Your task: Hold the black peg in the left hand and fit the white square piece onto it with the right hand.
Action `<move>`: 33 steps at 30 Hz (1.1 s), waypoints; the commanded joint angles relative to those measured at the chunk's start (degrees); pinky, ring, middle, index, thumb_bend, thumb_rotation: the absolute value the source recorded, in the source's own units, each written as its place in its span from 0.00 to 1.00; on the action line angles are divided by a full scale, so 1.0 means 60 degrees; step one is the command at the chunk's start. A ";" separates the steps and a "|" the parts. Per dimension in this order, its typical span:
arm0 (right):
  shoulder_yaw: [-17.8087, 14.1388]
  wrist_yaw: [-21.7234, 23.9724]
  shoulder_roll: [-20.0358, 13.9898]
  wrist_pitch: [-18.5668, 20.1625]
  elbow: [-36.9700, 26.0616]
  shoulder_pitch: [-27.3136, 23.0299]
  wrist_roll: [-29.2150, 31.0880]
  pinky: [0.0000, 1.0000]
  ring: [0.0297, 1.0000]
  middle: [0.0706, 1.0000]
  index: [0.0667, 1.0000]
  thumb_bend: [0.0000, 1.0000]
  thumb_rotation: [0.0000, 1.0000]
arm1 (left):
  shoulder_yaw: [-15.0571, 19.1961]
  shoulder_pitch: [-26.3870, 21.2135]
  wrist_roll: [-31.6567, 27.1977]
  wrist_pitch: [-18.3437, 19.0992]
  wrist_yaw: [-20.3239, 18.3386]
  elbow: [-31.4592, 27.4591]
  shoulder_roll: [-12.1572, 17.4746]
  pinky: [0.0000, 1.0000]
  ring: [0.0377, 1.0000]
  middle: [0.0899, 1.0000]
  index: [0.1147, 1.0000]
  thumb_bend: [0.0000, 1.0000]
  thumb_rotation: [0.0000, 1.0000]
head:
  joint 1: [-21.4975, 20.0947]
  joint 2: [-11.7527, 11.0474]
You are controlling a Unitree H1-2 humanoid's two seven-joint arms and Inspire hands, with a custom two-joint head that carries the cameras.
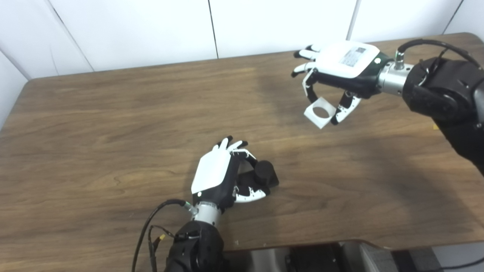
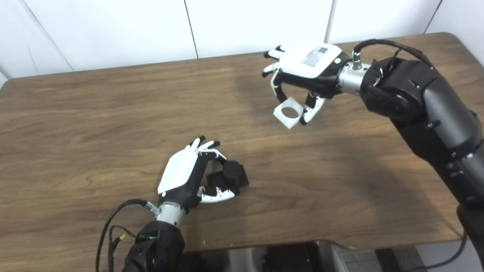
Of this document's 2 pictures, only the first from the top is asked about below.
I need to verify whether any white square piece with hole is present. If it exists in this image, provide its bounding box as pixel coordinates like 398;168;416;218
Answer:
304;97;337;130

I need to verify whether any black peg with square base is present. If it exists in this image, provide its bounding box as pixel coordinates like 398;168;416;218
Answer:
238;160;279;190

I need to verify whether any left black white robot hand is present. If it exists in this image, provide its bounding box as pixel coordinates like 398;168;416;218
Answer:
191;136;271;208

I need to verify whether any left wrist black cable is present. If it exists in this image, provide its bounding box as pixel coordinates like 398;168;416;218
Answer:
132;199;189;272

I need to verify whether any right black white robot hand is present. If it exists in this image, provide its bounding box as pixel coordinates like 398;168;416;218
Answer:
291;40;394;126

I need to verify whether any thin cable with yellow connector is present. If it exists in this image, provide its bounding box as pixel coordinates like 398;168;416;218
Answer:
149;226;176;272

